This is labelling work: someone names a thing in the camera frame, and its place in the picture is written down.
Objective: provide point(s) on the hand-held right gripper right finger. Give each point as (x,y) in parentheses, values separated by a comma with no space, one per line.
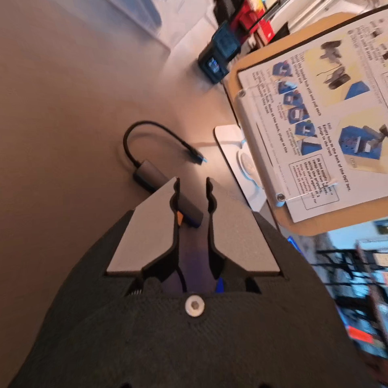
(242,242)

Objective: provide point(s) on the clear plastic bin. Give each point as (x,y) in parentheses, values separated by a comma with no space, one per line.
(182,18)

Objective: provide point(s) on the dark grey usb hub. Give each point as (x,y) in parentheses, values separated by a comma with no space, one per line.
(188,206)

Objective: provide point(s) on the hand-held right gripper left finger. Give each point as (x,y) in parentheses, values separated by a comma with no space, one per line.
(145,239)

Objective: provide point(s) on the printed instruction sheet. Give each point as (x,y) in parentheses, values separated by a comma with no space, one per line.
(333,106)

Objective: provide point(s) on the black power adapter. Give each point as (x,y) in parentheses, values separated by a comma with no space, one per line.
(224,45)

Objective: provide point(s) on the laminated instruction sheet on stand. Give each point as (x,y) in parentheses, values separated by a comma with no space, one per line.
(257,57)

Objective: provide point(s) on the white clipboard stand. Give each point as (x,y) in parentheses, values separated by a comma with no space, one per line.
(230,145)

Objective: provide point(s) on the red plastic case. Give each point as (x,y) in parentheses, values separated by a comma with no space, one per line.
(248,18)

